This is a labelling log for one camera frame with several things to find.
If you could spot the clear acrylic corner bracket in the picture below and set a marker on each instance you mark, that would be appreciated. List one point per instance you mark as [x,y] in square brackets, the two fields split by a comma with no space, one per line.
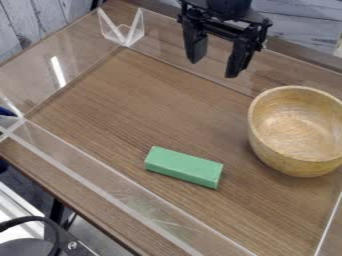
[122,34]

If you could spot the green rectangular block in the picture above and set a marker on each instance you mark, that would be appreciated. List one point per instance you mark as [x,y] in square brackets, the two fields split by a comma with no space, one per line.
[184,167]

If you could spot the light wooden bowl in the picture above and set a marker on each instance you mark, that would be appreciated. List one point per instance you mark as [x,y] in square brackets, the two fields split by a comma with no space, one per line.
[294,124]

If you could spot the clear acrylic tray wall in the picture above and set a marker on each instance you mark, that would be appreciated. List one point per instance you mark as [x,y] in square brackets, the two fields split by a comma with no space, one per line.
[95,103]

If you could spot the black table leg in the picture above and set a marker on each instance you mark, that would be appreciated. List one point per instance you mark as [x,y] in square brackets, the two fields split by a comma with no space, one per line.
[56,211]

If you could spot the grey metal base plate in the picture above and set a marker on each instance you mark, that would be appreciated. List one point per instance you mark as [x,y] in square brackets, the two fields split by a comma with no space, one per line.
[45,247]

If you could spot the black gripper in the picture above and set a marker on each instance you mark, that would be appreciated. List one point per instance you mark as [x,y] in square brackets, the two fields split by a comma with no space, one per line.
[227,19]

